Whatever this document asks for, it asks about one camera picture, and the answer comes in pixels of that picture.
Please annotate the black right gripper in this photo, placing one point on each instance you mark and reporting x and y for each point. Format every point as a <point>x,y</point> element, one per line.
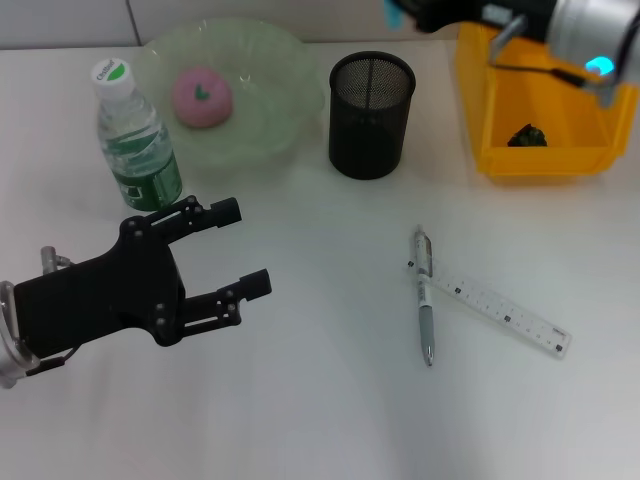
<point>465,12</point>

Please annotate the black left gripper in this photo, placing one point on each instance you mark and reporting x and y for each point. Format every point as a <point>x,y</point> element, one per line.
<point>100,300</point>

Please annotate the clear water bottle green label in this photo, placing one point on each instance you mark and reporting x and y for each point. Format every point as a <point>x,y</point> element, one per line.
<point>137,150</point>

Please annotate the pink peach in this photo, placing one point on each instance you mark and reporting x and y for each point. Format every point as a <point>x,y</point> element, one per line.
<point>200,100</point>

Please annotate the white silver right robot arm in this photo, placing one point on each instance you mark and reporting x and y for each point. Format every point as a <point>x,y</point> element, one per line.
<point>590,30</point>

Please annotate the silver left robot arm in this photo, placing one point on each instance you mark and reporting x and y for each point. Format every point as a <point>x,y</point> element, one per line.
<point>10,350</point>

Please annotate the black mesh pen holder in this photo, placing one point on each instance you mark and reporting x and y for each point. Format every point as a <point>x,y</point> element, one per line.
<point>367,145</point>

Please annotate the green glass fruit plate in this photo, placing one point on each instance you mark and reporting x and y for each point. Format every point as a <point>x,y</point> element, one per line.
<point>270,100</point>

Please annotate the grey white ballpoint pen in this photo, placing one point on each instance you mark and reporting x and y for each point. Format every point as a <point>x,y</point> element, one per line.
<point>425,305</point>

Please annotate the clear plastic ruler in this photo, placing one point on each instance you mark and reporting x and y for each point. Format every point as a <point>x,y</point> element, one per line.
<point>500,307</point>

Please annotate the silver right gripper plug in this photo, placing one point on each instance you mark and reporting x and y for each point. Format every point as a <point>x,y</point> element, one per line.
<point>505,35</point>

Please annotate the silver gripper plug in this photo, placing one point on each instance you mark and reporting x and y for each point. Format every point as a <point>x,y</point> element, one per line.
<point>52,257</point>
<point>505,35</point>

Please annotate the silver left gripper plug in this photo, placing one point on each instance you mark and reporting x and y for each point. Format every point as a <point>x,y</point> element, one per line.
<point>52,257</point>

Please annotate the yellow plastic bin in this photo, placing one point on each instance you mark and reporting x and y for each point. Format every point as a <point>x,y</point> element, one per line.
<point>545,160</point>

